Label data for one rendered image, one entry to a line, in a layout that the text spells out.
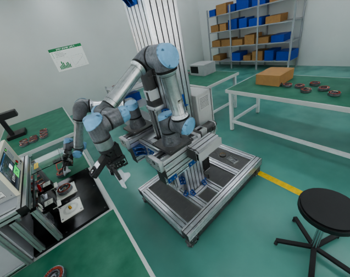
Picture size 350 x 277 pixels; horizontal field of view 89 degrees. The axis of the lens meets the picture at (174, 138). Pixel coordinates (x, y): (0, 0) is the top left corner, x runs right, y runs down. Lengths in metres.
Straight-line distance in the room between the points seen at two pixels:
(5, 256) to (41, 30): 5.84
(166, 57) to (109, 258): 1.09
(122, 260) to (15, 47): 6.06
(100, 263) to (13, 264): 0.50
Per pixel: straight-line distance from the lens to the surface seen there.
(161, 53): 0.92
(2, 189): 1.36
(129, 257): 1.18
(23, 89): 6.62
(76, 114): 1.65
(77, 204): 1.58
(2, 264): 1.50
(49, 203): 1.52
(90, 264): 1.27
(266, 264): 1.91
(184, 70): 1.46
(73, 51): 6.66
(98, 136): 0.78
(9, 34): 6.61
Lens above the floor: 1.73
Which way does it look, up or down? 31 degrees down
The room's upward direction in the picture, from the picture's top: 13 degrees counter-clockwise
